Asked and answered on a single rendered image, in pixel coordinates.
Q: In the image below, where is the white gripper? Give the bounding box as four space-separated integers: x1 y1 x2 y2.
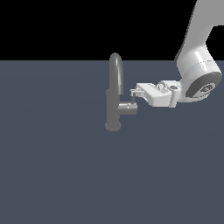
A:
129 80 182 109

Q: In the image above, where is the grey cylindrical faucet handle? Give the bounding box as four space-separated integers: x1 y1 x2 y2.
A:
117 101 138 116

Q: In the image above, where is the grey faucet body with spout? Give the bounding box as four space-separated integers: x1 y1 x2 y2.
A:
104 52 124 132

